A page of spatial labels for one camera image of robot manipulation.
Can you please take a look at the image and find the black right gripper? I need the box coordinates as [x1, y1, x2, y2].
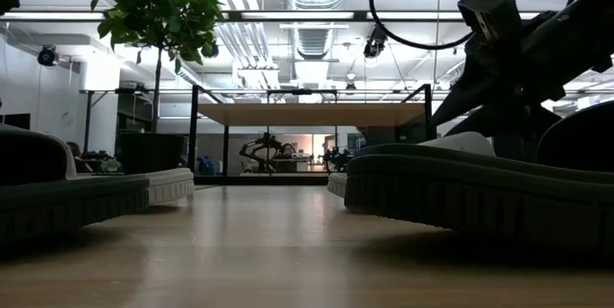
[431, 0, 614, 137]

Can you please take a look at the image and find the black slide sandal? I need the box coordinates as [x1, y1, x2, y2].
[0, 124, 151, 245]
[343, 100, 614, 256]

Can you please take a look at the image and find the grey slide sandal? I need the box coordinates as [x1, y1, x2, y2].
[327, 130, 496, 199]
[0, 123, 196, 206]

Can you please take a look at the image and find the wooden shelf with black frame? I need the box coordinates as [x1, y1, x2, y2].
[188, 83, 437, 185]

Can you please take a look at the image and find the black desk monitor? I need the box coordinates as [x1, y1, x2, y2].
[357, 126, 428, 146]

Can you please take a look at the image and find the black ceiling spotlight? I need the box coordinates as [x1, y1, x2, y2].
[36, 44, 60, 68]
[201, 38, 221, 59]
[362, 23, 390, 59]

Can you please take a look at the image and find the blue bin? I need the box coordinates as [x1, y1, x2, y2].
[197, 154, 217, 177]

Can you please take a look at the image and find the green leafy plant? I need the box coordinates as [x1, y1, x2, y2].
[90, 0, 227, 134]

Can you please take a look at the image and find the black plant pot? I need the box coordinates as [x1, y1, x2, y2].
[116, 130, 186, 176]

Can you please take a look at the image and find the person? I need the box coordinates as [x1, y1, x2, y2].
[66, 141, 95, 174]

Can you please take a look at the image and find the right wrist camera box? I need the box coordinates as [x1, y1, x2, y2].
[458, 0, 525, 44]

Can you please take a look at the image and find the black rail behind table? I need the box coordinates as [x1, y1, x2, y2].
[194, 175, 332, 186]

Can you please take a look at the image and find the black overhead frame beam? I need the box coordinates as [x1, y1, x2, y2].
[0, 9, 543, 24]

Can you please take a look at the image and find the black background rig frame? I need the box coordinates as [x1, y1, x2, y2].
[79, 86, 452, 155]

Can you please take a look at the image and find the black wall monitor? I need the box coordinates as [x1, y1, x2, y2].
[0, 112, 32, 131]

